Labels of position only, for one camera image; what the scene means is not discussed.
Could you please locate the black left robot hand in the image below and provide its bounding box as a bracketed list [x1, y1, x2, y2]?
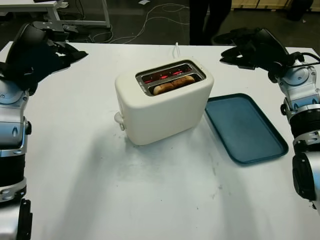
[4, 21, 89, 96]

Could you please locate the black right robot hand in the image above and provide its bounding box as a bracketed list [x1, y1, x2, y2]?
[214, 27, 296, 81]

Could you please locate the browned toast slice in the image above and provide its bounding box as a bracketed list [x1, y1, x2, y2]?
[152, 75, 196, 96]

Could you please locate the person in black trousers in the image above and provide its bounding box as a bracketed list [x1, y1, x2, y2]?
[188, 0, 228, 46]

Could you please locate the white two-slot toaster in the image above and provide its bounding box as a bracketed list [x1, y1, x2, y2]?
[114, 59, 215, 146]

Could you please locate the wooden pallet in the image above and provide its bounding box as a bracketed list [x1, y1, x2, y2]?
[231, 0, 286, 12]

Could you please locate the white desk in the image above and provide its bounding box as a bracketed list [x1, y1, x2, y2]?
[0, 0, 112, 29]

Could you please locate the teal plastic tray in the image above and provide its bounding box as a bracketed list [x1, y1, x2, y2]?
[204, 93, 290, 166]

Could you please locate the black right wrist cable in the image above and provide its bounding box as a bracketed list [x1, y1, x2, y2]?
[287, 51, 320, 69]

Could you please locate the white toaster power cord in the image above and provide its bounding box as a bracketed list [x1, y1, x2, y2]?
[171, 42, 181, 59]

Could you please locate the white floor cable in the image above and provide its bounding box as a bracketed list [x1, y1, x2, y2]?
[92, 0, 191, 45]

